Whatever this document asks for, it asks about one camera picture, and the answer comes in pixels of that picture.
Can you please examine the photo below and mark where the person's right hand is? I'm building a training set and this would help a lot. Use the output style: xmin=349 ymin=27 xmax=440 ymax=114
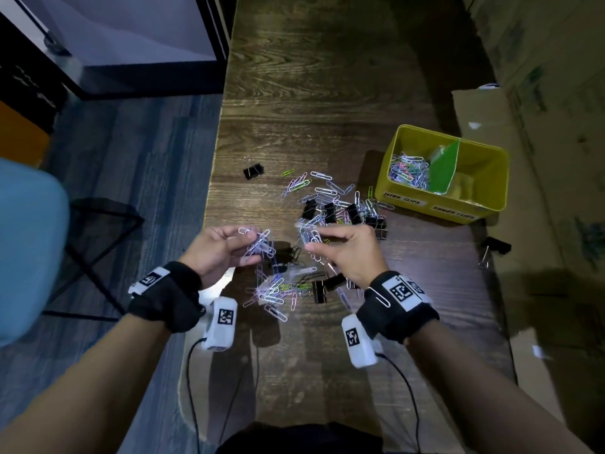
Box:
xmin=304 ymin=224 xmax=391 ymax=290

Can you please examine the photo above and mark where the pile of coloured paper clips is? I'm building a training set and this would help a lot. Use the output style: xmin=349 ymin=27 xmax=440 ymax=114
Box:
xmin=241 ymin=170 xmax=396 ymax=322

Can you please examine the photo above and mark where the black shelf unit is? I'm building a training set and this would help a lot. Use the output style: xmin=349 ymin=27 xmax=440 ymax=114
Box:
xmin=0 ymin=13 xmax=69 ymax=136

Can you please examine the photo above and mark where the wooden table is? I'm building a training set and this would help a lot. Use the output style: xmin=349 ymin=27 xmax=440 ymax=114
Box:
xmin=177 ymin=0 xmax=519 ymax=454

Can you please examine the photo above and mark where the yellow divided sorting bin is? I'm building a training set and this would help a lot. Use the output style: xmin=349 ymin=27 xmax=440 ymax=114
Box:
xmin=374 ymin=124 xmax=510 ymax=225

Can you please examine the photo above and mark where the person's left hand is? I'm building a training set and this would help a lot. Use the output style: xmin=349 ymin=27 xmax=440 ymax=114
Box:
xmin=178 ymin=225 xmax=263 ymax=290

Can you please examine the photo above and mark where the white cabinet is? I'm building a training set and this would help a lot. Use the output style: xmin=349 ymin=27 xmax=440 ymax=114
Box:
xmin=0 ymin=0 xmax=233 ymax=101

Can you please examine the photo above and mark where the group of black binder clips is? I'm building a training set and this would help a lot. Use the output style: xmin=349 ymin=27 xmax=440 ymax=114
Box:
xmin=269 ymin=198 xmax=389 ymax=306

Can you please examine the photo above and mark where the black cable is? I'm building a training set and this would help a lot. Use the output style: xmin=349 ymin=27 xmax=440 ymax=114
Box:
xmin=376 ymin=352 xmax=422 ymax=454
xmin=185 ymin=337 xmax=209 ymax=454

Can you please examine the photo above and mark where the person's right forearm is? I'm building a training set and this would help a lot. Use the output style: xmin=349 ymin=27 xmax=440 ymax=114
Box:
xmin=406 ymin=318 xmax=594 ymax=454

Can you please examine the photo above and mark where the person's left forearm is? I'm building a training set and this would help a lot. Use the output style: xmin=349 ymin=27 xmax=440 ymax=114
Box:
xmin=0 ymin=314 xmax=173 ymax=454

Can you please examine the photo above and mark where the bunch of coloured paper clips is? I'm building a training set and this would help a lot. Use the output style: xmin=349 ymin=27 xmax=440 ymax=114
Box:
xmin=295 ymin=219 xmax=327 ymax=260
xmin=238 ymin=226 xmax=277 ymax=260

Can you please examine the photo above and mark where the brown cardboard box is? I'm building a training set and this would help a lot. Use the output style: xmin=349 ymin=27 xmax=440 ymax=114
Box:
xmin=451 ymin=0 xmax=605 ymax=454

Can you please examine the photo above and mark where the large white paper clip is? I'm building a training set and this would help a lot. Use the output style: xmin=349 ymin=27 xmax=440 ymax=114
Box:
xmin=366 ymin=286 xmax=392 ymax=309

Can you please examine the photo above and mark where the person's black clothing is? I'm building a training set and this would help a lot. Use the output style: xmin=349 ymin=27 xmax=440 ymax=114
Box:
xmin=215 ymin=420 xmax=384 ymax=454

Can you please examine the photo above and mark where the small heap of paper clips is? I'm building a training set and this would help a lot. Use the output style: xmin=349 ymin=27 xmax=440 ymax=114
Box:
xmin=387 ymin=152 xmax=431 ymax=190

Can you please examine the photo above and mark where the black wristband with markers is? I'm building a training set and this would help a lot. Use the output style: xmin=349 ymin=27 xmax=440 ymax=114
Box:
xmin=127 ymin=261 xmax=205 ymax=334
xmin=355 ymin=271 xmax=441 ymax=345

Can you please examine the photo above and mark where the light blue chair seat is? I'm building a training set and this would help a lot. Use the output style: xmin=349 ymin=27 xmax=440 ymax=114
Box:
xmin=0 ymin=158 xmax=71 ymax=348

